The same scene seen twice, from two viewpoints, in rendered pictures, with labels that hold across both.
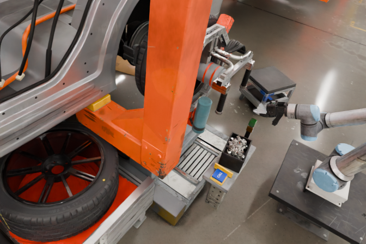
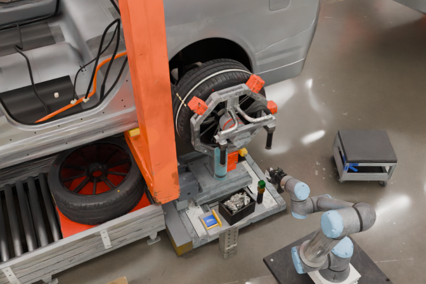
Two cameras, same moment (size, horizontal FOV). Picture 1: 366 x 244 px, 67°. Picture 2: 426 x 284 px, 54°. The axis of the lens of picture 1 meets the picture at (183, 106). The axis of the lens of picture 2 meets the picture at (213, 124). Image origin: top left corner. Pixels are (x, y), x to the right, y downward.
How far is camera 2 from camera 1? 1.57 m
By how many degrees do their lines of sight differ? 27
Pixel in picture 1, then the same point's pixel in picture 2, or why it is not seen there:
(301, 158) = not seen: hidden behind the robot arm
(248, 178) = (277, 245)
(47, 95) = (89, 118)
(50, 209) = (76, 198)
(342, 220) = not seen: outside the picture
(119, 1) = not seen: hidden behind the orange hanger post
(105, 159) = (129, 176)
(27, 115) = (73, 129)
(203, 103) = (216, 153)
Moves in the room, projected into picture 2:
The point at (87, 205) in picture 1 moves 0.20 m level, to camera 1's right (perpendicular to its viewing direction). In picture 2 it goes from (99, 203) to (121, 219)
